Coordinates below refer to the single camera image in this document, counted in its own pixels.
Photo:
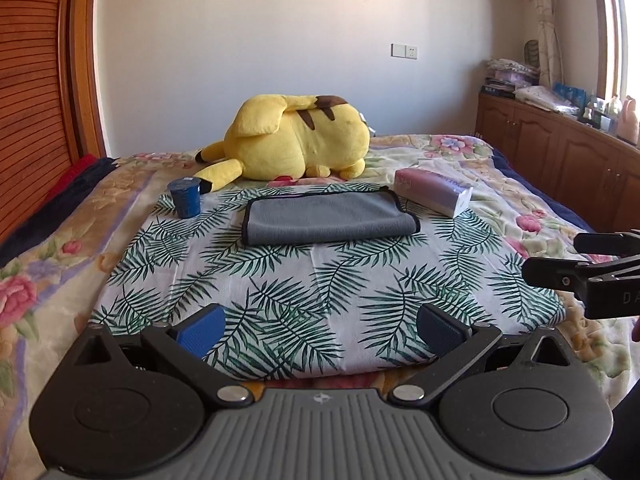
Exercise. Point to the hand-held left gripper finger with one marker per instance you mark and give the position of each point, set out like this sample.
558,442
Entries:
200,334

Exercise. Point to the wooden window frame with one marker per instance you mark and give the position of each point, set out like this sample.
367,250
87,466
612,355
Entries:
607,35

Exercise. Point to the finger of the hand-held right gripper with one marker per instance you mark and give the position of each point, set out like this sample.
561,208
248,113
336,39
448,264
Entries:
600,242
550,272

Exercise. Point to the dark blue blanket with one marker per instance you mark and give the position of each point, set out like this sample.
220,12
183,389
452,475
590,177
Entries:
45,210

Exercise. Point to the yellow plush toy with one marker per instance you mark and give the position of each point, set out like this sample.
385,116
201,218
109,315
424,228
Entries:
290,135

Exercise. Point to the pile of folded linens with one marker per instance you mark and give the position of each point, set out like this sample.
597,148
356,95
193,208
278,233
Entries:
510,75

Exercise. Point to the blue cup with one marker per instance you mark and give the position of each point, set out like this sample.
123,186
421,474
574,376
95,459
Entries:
185,201

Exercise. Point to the pink tissue pack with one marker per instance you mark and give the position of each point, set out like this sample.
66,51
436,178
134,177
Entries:
430,191

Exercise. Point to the wooden slatted wardrobe door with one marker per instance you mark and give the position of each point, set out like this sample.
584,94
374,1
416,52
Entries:
35,85

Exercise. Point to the patterned curtain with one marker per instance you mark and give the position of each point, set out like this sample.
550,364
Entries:
547,25

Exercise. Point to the person's right hand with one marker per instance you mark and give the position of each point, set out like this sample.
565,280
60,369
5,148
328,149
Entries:
636,331

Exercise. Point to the wooden cabinet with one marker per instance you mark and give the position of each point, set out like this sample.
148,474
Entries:
550,152

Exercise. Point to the small bottles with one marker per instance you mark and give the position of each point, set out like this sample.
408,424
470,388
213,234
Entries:
599,112

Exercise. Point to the palm leaf printed cloth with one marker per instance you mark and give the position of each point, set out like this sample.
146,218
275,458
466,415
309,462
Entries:
300,280

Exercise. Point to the pink figurine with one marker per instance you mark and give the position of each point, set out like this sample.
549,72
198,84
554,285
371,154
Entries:
629,120

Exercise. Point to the white plastic bag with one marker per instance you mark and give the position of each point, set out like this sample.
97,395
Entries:
542,97

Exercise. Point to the white wall socket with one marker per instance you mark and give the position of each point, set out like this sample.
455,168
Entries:
405,51

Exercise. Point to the grey towel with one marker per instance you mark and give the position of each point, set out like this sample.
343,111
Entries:
325,215

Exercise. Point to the blue packets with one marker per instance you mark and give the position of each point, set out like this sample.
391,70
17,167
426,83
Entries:
570,92

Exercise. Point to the red cloth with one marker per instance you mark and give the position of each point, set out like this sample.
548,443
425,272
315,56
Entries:
75,172

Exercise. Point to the dark cloth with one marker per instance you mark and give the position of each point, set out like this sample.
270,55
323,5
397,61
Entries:
622,430

